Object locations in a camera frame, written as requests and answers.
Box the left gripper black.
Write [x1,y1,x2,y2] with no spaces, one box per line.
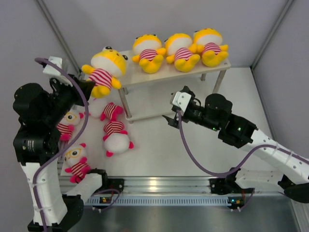
[42,72,95,125]

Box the yellow frog plush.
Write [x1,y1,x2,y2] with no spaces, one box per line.
[132,34,166,74]
[164,33,200,73]
[82,46,128,99]
[193,28,229,67]

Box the pink plush face down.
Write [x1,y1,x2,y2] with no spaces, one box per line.
[103,121,134,157]

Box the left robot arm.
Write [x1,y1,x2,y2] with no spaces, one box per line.
[13,79,109,232]

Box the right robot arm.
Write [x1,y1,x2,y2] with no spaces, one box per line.
[164,86,309,203]

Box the pink plush near shelf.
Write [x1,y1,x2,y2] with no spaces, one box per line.
[88,98,124,121]

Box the white two-tier shelf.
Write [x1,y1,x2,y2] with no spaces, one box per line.
[118,51,231,123]

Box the pink plush far left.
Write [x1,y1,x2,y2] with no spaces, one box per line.
[56,110,84,142]

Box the pink plush with glasses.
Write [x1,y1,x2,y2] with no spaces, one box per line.
[64,143,92,184]

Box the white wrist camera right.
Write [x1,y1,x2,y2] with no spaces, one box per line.
[170,91,192,113]

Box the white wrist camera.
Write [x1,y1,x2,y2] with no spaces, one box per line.
[42,56,67,84]
[170,91,192,113]

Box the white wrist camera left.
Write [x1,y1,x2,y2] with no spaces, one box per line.
[42,56,67,84]

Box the aluminium rail frame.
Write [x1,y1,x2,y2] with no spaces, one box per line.
[57,175,290,195]

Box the perforated cable duct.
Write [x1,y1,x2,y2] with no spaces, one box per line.
[85,196,245,207]

